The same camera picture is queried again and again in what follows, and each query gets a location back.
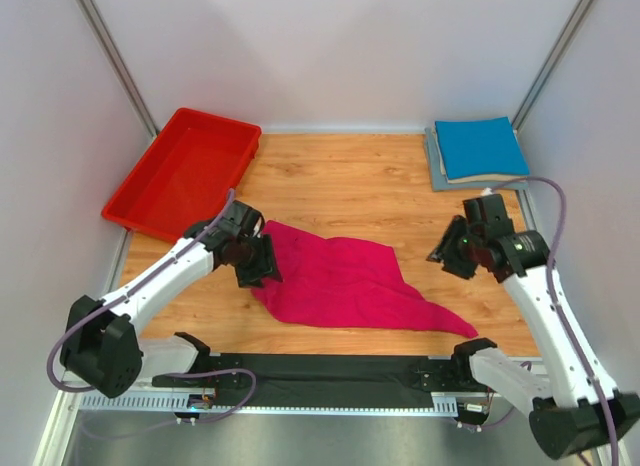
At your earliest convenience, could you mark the magenta t shirt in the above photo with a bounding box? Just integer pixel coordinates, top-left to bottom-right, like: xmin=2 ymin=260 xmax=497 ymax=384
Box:
xmin=252 ymin=220 xmax=477 ymax=338

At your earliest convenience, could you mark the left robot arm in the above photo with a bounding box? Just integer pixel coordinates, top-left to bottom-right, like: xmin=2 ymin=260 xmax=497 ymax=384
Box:
xmin=53 ymin=199 xmax=281 ymax=398

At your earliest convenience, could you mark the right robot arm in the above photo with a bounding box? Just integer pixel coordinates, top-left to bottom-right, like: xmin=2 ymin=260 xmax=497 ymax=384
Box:
xmin=428 ymin=193 xmax=639 ymax=460

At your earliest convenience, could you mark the grey folded t shirt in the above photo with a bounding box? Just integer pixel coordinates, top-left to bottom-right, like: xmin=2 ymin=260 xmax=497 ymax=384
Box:
xmin=424 ymin=117 xmax=530 ymax=191

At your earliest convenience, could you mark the beige folded t shirt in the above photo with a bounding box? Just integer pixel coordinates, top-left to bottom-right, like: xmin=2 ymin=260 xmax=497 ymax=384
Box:
xmin=437 ymin=135 xmax=529 ymax=184

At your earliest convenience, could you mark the blue folded t shirt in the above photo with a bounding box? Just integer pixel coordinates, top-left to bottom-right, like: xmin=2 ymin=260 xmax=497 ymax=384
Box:
xmin=435 ymin=116 xmax=530 ymax=184

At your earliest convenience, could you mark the red plastic bin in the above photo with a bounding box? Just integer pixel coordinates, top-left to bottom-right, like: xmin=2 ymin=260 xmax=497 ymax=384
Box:
xmin=102 ymin=108 xmax=262 ymax=243

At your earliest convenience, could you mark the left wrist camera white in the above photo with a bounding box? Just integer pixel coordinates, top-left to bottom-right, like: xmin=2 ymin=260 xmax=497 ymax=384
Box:
xmin=252 ymin=213 xmax=266 ymax=237

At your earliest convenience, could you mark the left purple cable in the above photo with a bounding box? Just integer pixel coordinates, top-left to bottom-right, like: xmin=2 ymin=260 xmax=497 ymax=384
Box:
xmin=47 ymin=188 xmax=236 ymax=392

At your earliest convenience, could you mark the purple cable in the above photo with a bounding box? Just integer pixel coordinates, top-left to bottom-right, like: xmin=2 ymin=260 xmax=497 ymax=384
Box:
xmin=47 ymin=188 xmax=236 ymax=392
xmin=482 ymin=176 xmax=631 ymax=466

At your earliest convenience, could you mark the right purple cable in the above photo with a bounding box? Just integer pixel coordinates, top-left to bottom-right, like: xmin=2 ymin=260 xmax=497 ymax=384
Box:
xmin=482 ymin=176 xmax=631 ymax=466

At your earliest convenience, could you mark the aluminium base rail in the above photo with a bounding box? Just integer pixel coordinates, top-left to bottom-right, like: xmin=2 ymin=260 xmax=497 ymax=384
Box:
xmin=59 ymin=350 xmax=566 ymax=422

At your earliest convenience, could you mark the right frame post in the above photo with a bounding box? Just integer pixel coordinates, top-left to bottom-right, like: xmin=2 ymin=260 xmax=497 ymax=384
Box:
xmin=511 ymin=0 xmax=597 ymax=131

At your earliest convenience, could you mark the frame post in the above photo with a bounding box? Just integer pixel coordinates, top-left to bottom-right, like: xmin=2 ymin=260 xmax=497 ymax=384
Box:
xmin=511 ymin=0 xmax=597 ymax=131
xmin=75 ymin=0 xmax=160 ymax=138

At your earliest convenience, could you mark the left frame post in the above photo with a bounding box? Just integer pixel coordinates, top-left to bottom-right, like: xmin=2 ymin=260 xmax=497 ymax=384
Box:
xmin=75 ymin=0 xmax=160 ymax=138

